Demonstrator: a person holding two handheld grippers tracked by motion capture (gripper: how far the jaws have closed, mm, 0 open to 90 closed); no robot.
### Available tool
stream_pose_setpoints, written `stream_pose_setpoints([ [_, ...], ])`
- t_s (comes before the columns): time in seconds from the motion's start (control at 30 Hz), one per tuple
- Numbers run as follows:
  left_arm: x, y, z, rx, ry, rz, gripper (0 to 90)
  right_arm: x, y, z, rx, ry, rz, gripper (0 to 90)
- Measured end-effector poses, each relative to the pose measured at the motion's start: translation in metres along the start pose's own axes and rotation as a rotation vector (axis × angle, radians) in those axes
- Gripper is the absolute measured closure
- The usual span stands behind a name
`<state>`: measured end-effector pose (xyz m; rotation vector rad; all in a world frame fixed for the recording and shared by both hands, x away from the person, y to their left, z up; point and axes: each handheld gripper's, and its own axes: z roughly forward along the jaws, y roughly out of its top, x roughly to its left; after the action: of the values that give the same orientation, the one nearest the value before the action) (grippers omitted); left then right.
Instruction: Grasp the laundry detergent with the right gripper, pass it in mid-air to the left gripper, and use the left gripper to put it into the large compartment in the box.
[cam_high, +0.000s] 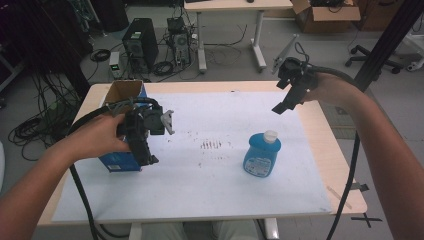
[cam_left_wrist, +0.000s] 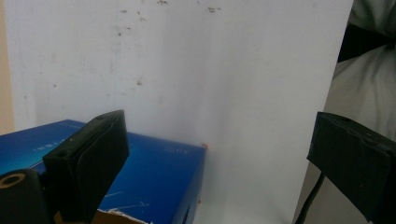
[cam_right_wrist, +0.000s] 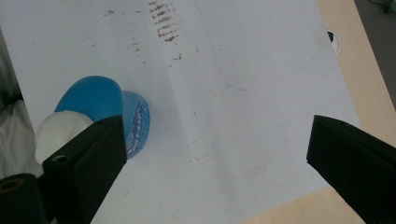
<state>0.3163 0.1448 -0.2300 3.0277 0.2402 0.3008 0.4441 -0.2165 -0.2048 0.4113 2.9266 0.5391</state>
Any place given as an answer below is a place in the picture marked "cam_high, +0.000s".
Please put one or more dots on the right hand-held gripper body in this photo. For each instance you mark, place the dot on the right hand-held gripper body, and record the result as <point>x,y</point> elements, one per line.
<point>300,80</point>

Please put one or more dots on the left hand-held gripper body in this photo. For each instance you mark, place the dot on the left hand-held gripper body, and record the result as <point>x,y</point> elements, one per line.
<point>136,133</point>

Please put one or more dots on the blue cardboard box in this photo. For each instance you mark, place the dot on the blue cardboard box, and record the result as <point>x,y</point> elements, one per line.
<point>120,163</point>

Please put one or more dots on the blue bottle with white cap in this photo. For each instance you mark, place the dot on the blue bottle with white cap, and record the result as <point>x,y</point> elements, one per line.
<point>261,156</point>

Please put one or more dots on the person's right hand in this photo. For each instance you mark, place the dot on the person's right hand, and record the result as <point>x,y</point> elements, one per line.
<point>333,88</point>

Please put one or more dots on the person's left hand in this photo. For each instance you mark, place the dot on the person's left hand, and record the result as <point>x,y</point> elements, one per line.
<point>96,136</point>

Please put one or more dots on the brown cardboard box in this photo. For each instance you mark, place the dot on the brown cardboard box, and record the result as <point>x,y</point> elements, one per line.
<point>328,18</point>

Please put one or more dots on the white desk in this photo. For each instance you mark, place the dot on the white desk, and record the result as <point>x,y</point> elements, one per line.
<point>233,5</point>

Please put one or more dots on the small white power supply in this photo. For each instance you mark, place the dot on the small white power supply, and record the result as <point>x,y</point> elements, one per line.
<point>115,65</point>

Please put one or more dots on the black office chair base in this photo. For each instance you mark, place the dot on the black office chair base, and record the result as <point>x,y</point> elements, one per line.
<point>370,58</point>

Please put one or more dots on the open-sided computer case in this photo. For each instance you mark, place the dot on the open-sided computer case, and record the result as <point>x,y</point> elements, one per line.
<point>180,41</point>

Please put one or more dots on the black computer tower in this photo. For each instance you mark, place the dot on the black computer tower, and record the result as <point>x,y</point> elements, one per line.
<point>141,41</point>

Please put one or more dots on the white table mat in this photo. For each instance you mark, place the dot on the white table mat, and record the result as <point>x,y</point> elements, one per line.
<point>216,190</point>

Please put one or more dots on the white machine part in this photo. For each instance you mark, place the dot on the white machine part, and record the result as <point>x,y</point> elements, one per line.
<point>416,56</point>

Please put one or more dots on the black tape piece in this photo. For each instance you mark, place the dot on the black tape piece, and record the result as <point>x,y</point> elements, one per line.
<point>360,186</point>

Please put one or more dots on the thin wooden strip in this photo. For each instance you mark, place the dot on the thin wooden strip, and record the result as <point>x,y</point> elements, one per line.
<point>339,197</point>

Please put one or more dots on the white table leg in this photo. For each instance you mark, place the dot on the white table leg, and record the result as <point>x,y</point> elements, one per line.
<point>271,229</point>

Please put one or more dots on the black tape cross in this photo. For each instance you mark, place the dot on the black tape cross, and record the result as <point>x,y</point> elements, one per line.
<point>366,219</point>

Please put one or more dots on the black aluminium post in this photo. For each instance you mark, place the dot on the black aluminium post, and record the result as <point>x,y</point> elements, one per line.
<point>386,43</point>

